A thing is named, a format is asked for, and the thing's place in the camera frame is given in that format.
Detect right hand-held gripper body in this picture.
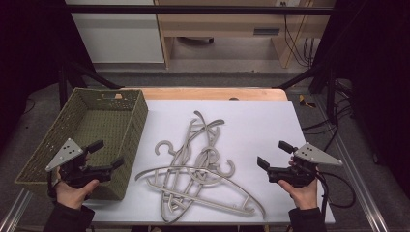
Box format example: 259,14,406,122
266,142,343,189

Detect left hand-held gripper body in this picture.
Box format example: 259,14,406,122
44,138,113,190

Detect green woven basket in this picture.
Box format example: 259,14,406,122
14,87,149,201

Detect grey plastic clothes hanger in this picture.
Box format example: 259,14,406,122
161,118,223,224
180,110,226,194
154,119,225,223
134,158,268,220

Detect person's right hand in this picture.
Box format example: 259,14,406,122
278,156,320,211

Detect person's left hand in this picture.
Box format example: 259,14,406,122
54,178,101,211

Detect white table mat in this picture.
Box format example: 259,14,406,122
62,99,337,225

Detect yellow and black clamp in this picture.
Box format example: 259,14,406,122
298,94,317,109

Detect white cabinet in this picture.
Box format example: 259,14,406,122
64,0,166,65

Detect black curtain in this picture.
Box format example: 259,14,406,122
0,0,96,153
310,0,410,197

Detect wooden desk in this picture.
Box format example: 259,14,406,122
154,0,337,70

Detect black horizontal metal bar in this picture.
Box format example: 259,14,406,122
64,4,335,16

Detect black floor cable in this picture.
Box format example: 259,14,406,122
302,80,353,153

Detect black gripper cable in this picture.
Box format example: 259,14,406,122
317,170,358,223

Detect black metal frame strut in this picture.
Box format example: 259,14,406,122
58,62,124,109
277,63,338,124

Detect aluminium rail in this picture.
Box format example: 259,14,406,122
0,188,34,232
313,96,392,232

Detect black hanging cable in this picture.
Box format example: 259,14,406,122
282,1,315,69

